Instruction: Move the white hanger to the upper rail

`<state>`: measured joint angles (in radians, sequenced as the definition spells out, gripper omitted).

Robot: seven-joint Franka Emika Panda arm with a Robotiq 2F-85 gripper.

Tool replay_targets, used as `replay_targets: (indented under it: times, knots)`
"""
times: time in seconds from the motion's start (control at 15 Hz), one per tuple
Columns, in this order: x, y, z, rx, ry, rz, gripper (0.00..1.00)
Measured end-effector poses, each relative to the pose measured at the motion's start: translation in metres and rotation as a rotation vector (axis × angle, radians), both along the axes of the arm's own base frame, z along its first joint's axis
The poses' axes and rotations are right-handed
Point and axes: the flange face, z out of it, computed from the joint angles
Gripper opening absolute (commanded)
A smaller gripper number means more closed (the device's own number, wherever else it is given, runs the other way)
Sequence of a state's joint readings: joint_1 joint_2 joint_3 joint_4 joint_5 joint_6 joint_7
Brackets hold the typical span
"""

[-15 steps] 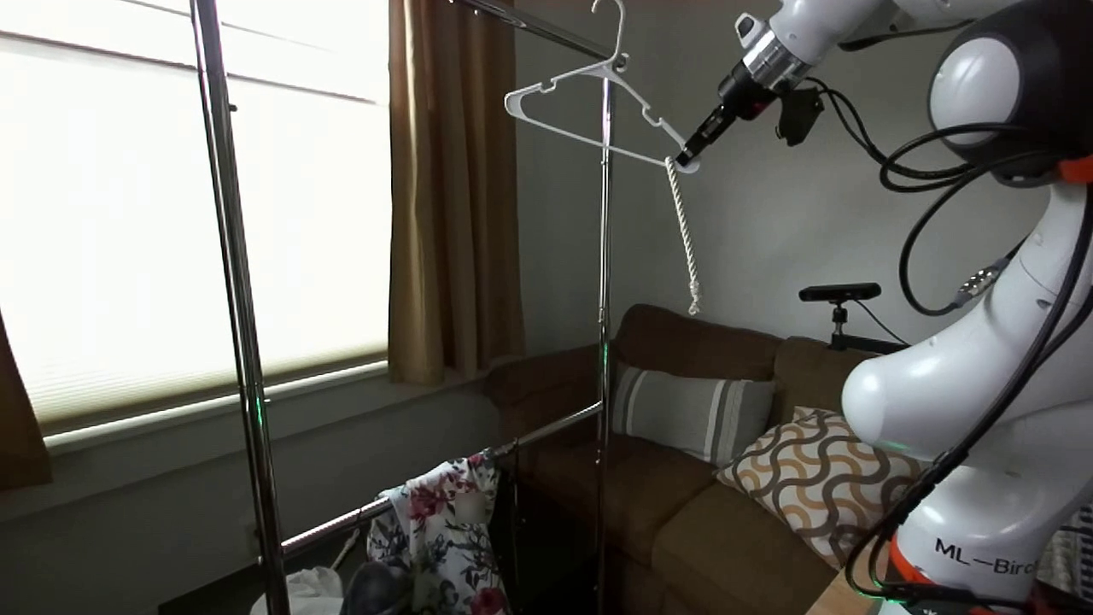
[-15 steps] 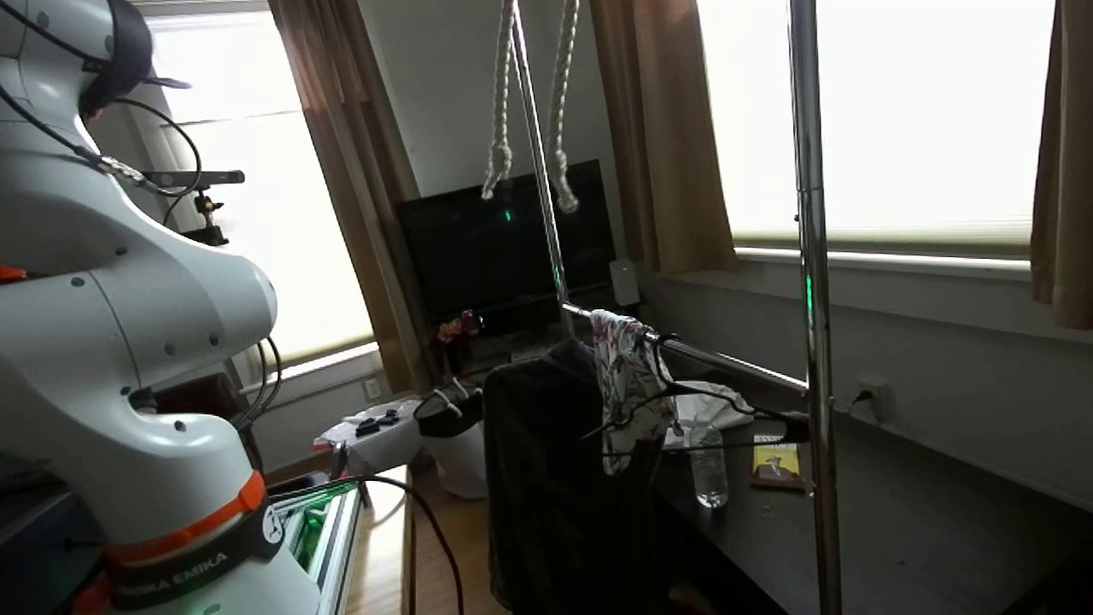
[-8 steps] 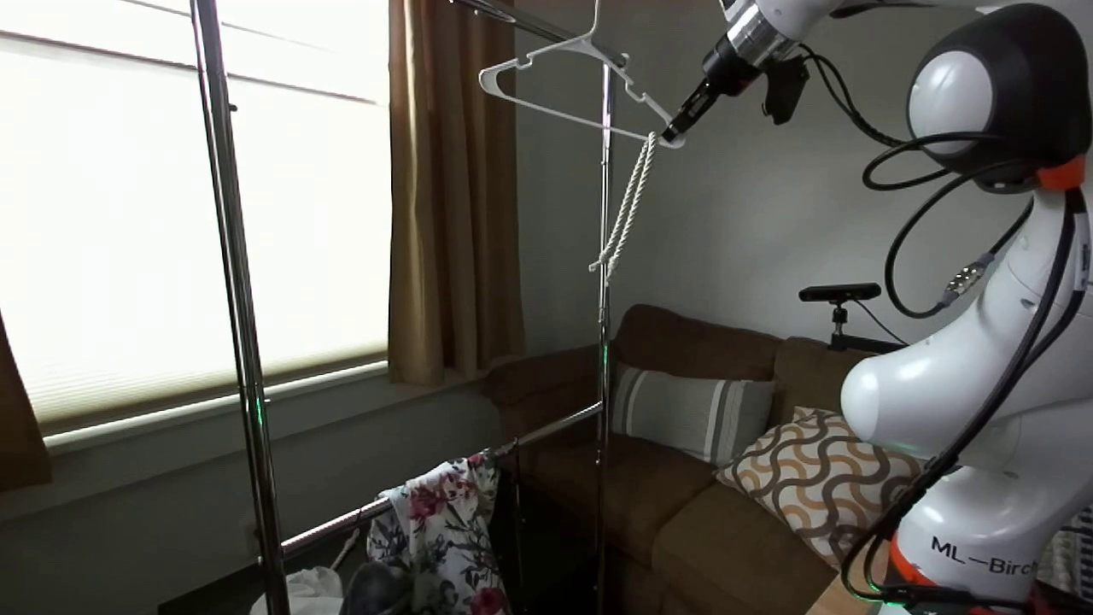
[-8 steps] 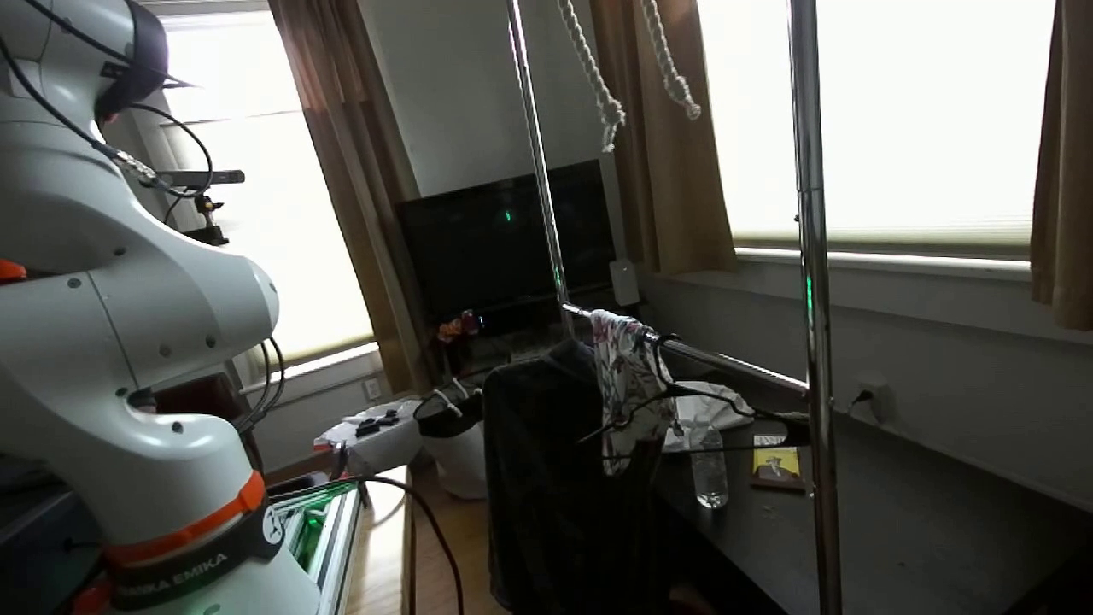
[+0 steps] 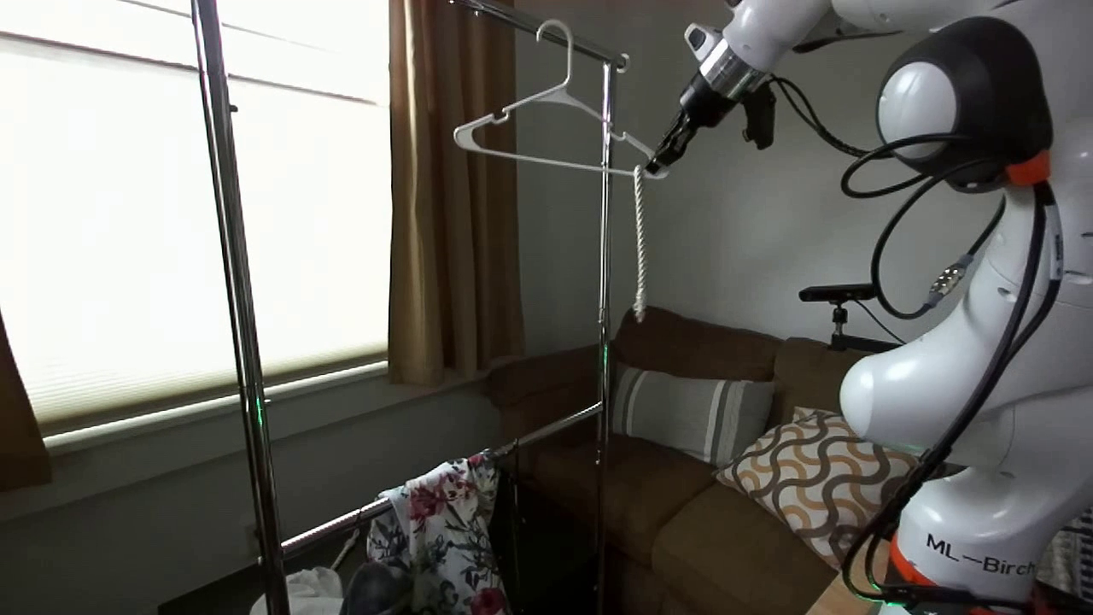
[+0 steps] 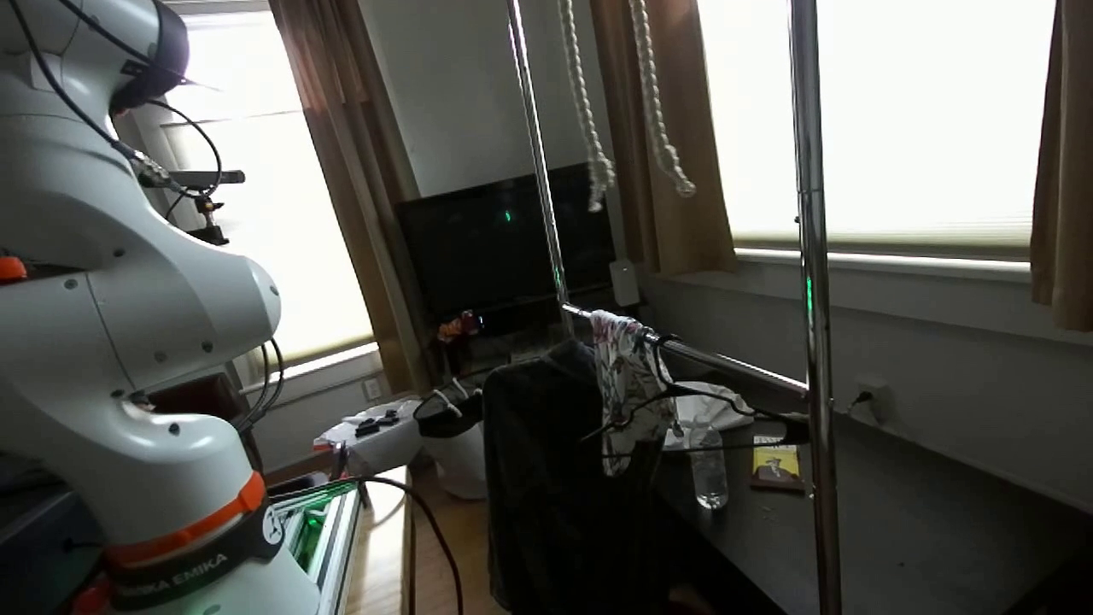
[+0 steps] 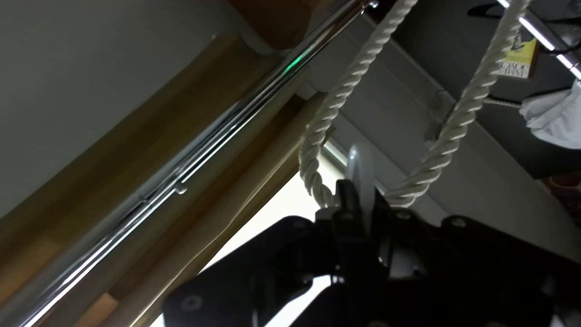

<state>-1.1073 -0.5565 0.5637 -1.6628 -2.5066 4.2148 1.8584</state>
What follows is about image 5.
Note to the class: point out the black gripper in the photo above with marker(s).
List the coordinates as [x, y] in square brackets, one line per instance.
[704, 110]

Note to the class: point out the white plastic clothes hanger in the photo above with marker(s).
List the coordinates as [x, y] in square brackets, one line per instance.
[548, 114]

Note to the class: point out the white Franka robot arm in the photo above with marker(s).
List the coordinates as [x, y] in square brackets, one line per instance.
[979, 379]

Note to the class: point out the brown curtain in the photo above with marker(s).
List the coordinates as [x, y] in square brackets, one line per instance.
[449, 252]

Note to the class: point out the grey striped pillow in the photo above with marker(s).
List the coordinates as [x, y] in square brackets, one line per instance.
[688, 411]

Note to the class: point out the wavy patterned pillow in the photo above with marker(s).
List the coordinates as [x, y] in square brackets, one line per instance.
[807, 472]

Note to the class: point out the brown fabric couch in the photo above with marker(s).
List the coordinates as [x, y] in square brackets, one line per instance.
[670, 502]

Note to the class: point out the floral print garment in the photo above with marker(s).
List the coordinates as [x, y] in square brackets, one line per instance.
[446, 536]

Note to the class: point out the metal garment rack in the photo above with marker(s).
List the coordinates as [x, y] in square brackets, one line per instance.
[242, 342]

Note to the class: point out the light wooden box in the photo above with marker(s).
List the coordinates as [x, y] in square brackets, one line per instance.
[854, 596]

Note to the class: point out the white window blind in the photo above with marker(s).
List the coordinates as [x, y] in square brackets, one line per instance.
[125, 217]

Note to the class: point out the white grid panel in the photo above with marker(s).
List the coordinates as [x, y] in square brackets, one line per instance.
[1070, 558]

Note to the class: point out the white plastic bag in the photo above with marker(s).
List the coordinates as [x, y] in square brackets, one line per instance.
[309, 591]

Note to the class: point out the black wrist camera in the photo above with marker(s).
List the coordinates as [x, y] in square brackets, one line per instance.
[759, 114]

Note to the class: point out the black camera on stand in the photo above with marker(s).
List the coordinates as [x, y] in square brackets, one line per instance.
[838, 293]

